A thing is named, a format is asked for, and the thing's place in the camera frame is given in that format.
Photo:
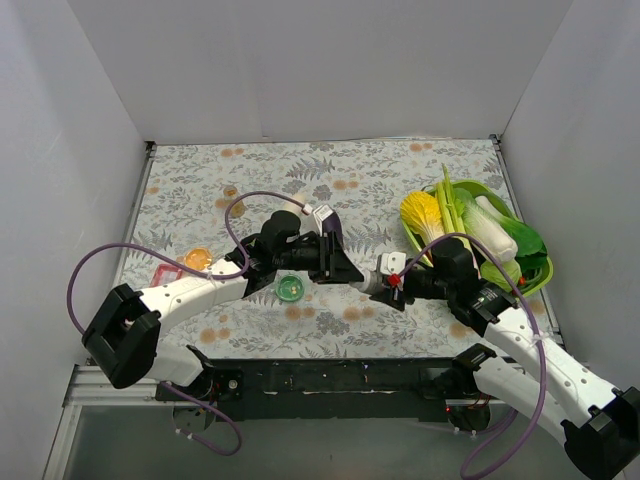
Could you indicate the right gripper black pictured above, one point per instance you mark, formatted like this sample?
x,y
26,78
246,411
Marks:
x,y
403,288

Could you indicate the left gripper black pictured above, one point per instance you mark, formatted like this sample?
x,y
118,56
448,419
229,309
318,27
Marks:
x,y
328,257

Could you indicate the white vitamin B bottle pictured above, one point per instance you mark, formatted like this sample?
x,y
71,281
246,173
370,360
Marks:
x,y
373,283

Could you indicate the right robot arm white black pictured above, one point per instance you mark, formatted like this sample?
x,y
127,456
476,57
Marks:
x,y
596,423

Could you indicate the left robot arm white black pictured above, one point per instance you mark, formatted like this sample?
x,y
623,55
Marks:
x,y
124,337

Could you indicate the floral patterned table mat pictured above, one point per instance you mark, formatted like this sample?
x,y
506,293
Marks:
x,y
208,195

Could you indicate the purple eggplant toy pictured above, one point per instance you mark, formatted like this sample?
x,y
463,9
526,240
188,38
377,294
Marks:
x,y
332,224

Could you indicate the green round pill container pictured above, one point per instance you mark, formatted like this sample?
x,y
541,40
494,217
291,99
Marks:
x,y
290,288

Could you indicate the white eggplant toy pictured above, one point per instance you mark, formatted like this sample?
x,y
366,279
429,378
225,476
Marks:
x,y
296,201

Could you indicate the yellow napa cabbage toy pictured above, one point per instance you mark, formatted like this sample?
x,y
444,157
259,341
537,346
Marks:
x,y
423,218

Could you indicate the green celery stalk toy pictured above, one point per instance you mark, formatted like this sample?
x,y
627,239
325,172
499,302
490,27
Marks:
x,y
451,201

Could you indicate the green plastic basket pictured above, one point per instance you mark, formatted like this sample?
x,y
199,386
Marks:
x,y
529,281

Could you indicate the orange round pill container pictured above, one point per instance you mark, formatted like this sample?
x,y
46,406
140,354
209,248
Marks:
x,y
198,259

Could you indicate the green leafy vegetable toy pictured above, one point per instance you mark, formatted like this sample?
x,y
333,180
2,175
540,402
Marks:
x,y
531,250

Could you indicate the pink rectangular pill box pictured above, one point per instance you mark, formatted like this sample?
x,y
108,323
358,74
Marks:
x,y
164,274

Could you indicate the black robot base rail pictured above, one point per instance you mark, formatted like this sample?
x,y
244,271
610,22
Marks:
x,y
425,389

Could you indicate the aluminium frame rail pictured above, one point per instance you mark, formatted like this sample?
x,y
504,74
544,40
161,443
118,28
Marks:
x,y
89,387

